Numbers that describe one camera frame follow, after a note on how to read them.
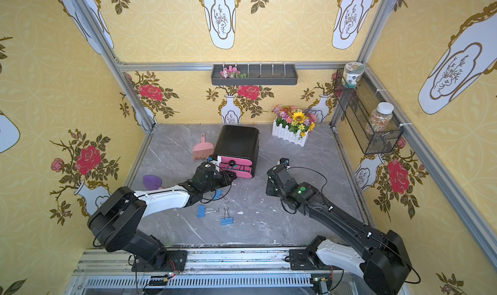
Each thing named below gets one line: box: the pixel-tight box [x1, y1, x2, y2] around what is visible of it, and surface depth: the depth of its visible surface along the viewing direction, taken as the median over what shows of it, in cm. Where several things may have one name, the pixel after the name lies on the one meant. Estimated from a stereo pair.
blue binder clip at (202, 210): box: [197, 205, 220, 218], surface depth 89 cm
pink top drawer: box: [220, 155, 254, 166], surface depth 87 cm
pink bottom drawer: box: [219, 166, 254, 179], surface depth 90 cm
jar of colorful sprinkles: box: [369, 102, 395, 132], surface depth 67 cm
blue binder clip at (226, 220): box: [220, 206, 234, 226], surface depth 85 cm
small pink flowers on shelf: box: [219, 65, 249, 79], surface depth 89 cm
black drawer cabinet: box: [210, 124, 260, 179], surface depth 94 cm
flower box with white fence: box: [271, 104, 318, 147], surface depth 105 cm
